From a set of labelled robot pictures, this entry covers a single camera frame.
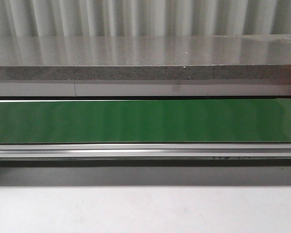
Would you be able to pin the green conveyor belt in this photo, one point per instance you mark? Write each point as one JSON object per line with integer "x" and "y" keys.
{"x": 146, "y": 121}

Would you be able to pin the grey speckled stone counter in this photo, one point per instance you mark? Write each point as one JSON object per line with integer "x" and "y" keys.
{"x": 84, "y": 58}

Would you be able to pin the white pleated curtain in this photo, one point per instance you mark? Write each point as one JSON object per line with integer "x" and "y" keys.
{"x": 143, "y": 17}

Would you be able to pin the aluminium conveyor front rail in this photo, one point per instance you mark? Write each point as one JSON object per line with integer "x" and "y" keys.
{"x": 145, "y": 151}

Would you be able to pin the white conveyor back rail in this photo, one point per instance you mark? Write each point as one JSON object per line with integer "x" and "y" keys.
{"x": 190, "y": 88}

